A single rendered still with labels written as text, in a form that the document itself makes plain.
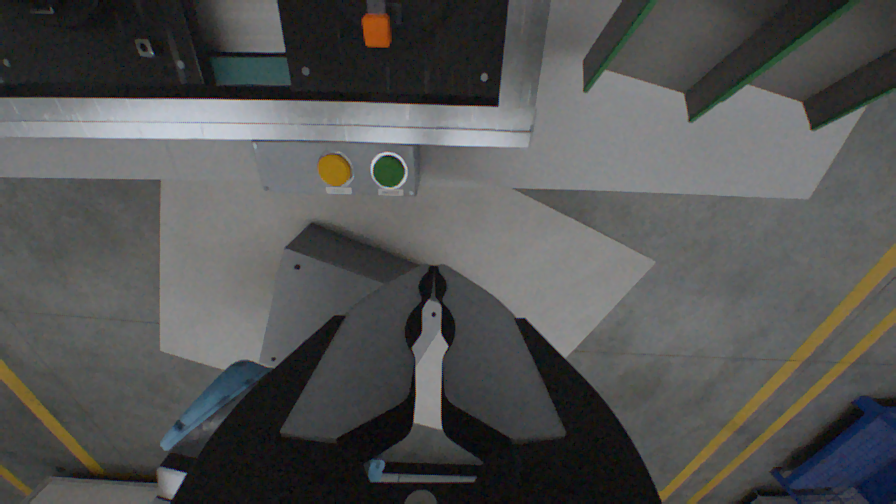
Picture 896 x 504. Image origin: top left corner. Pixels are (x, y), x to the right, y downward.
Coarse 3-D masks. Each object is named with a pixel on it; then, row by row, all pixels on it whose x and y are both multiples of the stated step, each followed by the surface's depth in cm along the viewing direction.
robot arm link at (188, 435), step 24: (240, 360) 37; (216, 384) 32; (240, 384) 33; (192, 408) 30; (216, 408) 30; (168, 432) 29; (192, 432) 29; (168, 456) 29; (192, 456) 28; (168, 480) 27
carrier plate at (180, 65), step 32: (128, 0) 28; (160, 0) 28; (192, 0) 29; (0, 32) 29; (32, 32) 29; (64, 32) 29; (96, 32) 29; (128, 32) 29; (160, 32) 29; (192, 32) 30; (0, 64) 30; (32, 64) 30; (64, 64) 30; (96, 64) 30; (128, 64) 30; (160, 64) 30; (192, 64) 31
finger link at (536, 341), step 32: (544, 352) 8; (576, 384) 7; (576, 416) 7; (608, 416) 7; (512, 448) 6; (544, 448) 6; (576, 448) 6; (608, 448) 6; (544, 480) 5; (576, 480) 5; (608, 480) 5; (640, 480) 5
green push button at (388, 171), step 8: (384, 160) 36; (392, 160) 36; (376, 168) 36; (384, 168) 36; (392, 168) 36; (400, 168) 36; (376, 176) 37; (384, 176) 37; (392, 176) 37; (400, 176) 37; (384, 184) 37; (392, 184) 37
